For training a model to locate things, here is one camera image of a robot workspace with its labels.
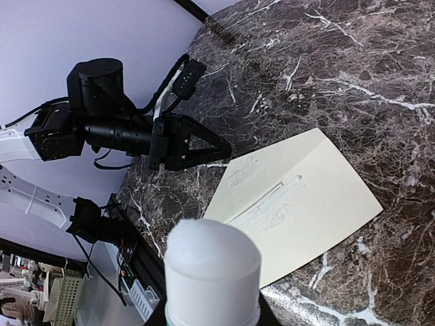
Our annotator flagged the white perforated metal basket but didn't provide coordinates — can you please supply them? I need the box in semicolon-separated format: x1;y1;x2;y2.
44;270;84;326

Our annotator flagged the white slotted cable duct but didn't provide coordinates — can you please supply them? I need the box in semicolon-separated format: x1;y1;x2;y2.
129;279;160;321

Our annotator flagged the black left corner frame post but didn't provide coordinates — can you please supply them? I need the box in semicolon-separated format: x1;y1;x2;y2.
174;0;209;22

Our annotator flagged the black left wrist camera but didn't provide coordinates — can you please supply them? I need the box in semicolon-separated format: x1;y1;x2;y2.
172;59;207;101

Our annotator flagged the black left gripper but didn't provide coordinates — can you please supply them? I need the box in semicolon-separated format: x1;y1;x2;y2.
148;115;232;171

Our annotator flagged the cream paper envelope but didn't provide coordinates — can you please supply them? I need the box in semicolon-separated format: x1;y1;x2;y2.
204;128;383;287

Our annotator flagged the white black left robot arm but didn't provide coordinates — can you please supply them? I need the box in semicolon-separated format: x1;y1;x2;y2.
1;55;232;245

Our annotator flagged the black front table rail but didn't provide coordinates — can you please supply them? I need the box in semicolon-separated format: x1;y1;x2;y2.
105;193;171;296

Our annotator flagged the green white glue stick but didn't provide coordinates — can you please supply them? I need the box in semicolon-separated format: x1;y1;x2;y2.
164;219;262;326

